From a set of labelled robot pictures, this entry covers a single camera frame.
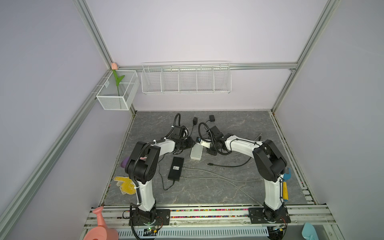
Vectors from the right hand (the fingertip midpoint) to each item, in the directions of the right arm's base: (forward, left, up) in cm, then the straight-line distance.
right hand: (209, 146), depth 98 cm
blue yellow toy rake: (-19, -44, -2) cm, 48 cm away
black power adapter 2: (+27, -3, -1) cm, 27 cm away
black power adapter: (+21, +10, +1) cm, 23 cm away
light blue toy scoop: (-46, -45, -3) cm, 64 cm away
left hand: (+1, +10, +2) cm, 10 cm away
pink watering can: (-47, +47, +10) cm, 67 cm away
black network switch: (-15, +21, 0) cm, 26 cm away
